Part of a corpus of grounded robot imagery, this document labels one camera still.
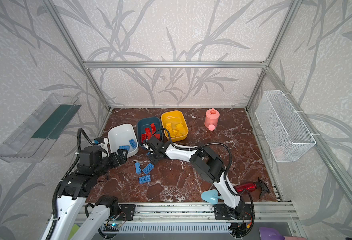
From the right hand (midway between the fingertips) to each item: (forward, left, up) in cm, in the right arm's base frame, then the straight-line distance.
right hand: (152, 151), depth 93 cm
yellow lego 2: (+12, -12, 0) cm, 17 cm away
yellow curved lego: (+18, -9, +2) cm, 20 cm away
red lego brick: (+17, +2, +2) cm, 17 cm away
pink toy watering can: (+22, -39, +6) cm, 45 cm away
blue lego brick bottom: (-16, +3, -2) cm, 17 cm away
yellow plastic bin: (+24, -13, 0) cm, 27 cm away
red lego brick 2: (+12, +8, -1) cm, 14 cm away
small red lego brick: (+9, -3, +3) cm, 10 cm away
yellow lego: (+13, -16, 0) cm, 21 cm away
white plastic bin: (+12, +22, -1) cm, 25 cm away
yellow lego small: (+16, -13, +1) cm, 20 cm away
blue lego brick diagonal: (-11, +1, 0) cm, 11 cm away
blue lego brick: (+6, +14, +1) cm, 15 cm away
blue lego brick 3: (-11, +7, 0) cm, 13 cm away
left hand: (-8, +9, +20) cm, 23 cm away
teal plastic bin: (+24, +9, -2) cm, 26 cm away
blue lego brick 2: (-1, +3, 0) cm, 3 cm away
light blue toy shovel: (-25, -35, -2) cm, 43 cm away
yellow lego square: (+20, -17, +1) cm, 26 cm away
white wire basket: (-9, -64, +33) cm, 72 cm away
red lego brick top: (+13, +5, 0) cm, 14 cm away
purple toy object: (-41, -60, -1) cm, 73 cm away
